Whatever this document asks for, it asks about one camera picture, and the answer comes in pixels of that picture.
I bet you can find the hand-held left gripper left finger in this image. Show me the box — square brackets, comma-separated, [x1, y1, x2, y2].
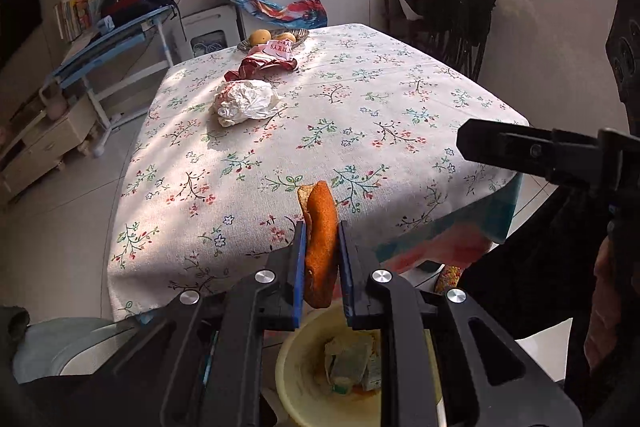
[97, 221, 307, 427]

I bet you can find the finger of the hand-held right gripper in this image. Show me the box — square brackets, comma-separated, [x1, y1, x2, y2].
[457, 119, 617, 194]

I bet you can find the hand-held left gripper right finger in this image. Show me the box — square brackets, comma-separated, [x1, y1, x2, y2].
[338, 220, 583, 427]

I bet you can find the narrow orange peel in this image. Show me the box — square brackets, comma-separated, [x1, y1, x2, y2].
[298, 180, 340, 309]

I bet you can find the yellow plastic basin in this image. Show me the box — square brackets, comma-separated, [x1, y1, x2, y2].
[275, 307, 444, 427]

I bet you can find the person's right hand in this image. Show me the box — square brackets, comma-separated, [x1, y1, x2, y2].
[584, 236, 624, 371]

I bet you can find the black chair with clothes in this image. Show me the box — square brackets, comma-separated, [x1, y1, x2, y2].
[399, 0, 499, 81]

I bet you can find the floral tablecloth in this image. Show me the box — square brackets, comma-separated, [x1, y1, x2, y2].
[107, 23, 531, 324]

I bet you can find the crumpled white plastic bag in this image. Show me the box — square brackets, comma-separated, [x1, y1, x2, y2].
[213, 79, 281, 128]

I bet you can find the red snack packaging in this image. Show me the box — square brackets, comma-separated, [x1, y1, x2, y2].
[223, 39, 300, 82]

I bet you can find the woven fruit plate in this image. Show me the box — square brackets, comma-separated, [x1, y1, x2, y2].
[236, 27, 310, 53]

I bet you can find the grey-green stool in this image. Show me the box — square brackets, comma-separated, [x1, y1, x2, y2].
[12, 317, 147, 384]

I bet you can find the white floor appliance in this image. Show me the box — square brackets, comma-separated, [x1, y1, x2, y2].
[180, 4, 242, 60]

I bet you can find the cream TV cabinet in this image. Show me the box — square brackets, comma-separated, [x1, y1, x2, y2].
[0, 96, 99, 204]

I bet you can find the blue study desk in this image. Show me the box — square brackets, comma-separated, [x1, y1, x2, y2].
[44, 4, 189, 156]

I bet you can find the pink kettlebell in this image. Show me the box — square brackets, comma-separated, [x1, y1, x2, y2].
[39, 86, 69, 118]

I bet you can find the row of books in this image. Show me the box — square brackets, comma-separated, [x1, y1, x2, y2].
[53, 0, 109, 42]

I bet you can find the black television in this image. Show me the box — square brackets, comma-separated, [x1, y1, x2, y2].
[0, 0, 44, 68]

